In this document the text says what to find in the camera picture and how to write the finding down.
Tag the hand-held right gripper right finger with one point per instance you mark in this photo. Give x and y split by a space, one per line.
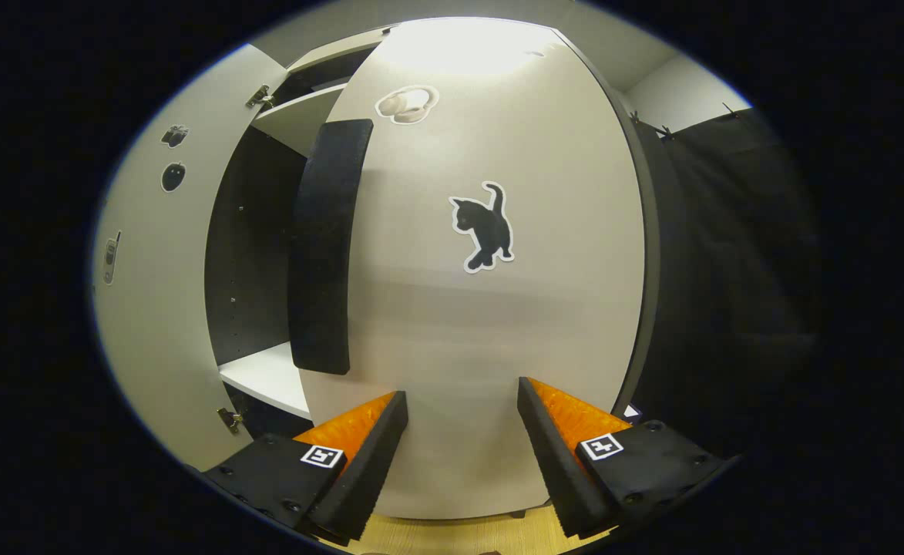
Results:
556 462

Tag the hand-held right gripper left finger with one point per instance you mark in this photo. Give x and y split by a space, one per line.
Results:
367 462

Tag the white cabinet door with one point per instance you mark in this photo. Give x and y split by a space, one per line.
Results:
498 331
151 331

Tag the metal door hinge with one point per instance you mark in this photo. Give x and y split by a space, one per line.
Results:
259 96
230 418

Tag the white cabinet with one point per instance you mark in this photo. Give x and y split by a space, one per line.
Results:
247 254

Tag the black backdrop cloth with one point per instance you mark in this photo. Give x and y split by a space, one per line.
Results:
729 270

